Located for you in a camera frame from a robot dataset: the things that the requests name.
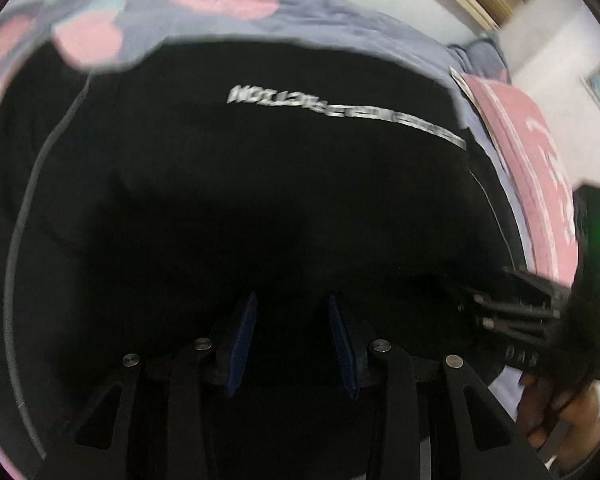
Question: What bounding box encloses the person's right hand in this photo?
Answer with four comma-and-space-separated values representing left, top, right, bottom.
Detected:
516, 374, 600, 471

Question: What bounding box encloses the grey pink floral blanket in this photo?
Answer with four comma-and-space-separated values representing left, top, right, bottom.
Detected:
0, 0, 537, 480

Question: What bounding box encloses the black hooded jacket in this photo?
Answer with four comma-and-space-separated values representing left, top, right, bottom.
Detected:
0, 40, 524, 479

